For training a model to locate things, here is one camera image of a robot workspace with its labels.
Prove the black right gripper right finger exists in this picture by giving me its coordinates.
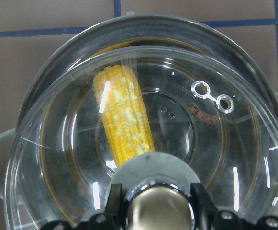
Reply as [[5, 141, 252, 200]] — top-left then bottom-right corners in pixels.
[[190, 183, 220, 230]]

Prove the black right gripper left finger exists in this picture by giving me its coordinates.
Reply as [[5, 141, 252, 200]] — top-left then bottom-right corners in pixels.
[[104, 183, 129, 230]]

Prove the yellow corn cob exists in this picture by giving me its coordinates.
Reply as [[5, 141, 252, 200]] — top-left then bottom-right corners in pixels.
[[93, 65, 155, 167]]

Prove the glass pot lid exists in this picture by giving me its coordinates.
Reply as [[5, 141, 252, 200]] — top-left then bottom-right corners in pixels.
[[4, 45, 278, 230]]

